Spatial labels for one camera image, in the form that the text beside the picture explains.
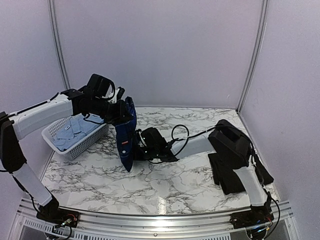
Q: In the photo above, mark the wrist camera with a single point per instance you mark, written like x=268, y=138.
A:
x=116, y=95
x=140, y=139

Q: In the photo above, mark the white plastic laundry basket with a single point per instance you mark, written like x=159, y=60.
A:
x=49, y=132

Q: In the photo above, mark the black shirt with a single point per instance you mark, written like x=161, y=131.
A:
x=228, y=180

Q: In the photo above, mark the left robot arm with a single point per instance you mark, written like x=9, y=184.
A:
x=99, y=97

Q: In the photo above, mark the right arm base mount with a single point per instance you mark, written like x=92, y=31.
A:
x=250, y=218

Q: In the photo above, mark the aluminium front table rail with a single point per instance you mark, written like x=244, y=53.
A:
x=110, y=226

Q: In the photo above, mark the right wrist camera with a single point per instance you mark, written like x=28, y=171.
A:
x=140, y=139

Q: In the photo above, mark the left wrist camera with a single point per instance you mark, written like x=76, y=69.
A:
x=116, y=95

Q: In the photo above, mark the blue plaid long sleeve shirt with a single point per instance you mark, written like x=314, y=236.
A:
x=126, y=137

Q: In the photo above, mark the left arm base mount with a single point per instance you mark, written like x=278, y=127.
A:
x=61, y=218

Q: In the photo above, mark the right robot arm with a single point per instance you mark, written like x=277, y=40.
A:
x=231, y=153

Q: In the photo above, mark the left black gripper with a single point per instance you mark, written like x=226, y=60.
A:
x=119, y=116

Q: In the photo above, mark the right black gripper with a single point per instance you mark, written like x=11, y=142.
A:
x=137, y=156

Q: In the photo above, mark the light blue shirt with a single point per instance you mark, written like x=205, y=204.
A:
x=75, y=129

